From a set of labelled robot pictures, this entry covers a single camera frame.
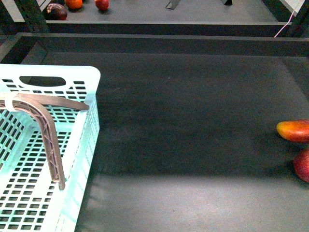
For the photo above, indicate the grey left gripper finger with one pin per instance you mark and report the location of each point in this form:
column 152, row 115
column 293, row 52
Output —
column 36, row 109
column 8, row 99

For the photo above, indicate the light blue plastic basket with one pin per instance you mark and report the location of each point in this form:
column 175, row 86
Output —
column 29, row 200

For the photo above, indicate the red apple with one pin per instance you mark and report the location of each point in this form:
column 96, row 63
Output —
column 102, row 5
column 301, row 165

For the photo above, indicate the dark purple fruit front left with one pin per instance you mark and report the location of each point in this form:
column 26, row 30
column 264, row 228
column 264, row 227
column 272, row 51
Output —
column 55, row 11

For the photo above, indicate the orange round fruit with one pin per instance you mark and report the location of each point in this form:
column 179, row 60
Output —
column 74, row 4

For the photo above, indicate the black triangular divider left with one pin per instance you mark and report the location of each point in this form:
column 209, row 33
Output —
column 172, row 4

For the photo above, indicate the black triangular divider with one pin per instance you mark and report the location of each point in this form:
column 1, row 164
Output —
column 227, row 2
column 172, row 4

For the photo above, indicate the black triangular divider right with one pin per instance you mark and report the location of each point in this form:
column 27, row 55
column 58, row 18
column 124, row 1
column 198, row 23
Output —
column 227, row 2

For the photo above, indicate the red yellow mango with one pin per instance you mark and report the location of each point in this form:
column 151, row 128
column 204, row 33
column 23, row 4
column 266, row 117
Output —
column 296, row 131

